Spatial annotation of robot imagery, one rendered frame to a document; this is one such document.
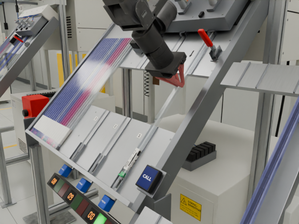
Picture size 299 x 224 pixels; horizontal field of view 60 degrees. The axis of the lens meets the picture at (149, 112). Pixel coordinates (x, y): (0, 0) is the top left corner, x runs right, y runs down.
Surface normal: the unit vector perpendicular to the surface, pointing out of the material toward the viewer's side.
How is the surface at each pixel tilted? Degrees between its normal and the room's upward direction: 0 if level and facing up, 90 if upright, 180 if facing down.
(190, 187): 90
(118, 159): 45
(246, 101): 90
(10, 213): 0
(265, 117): 90
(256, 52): 90
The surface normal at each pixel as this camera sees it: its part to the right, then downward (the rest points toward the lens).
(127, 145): -0.52, -0.56
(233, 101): -0.73, 0.18
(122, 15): -0.66, 0.52
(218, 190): 0.00, -0.97
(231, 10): 0.68, 0.19
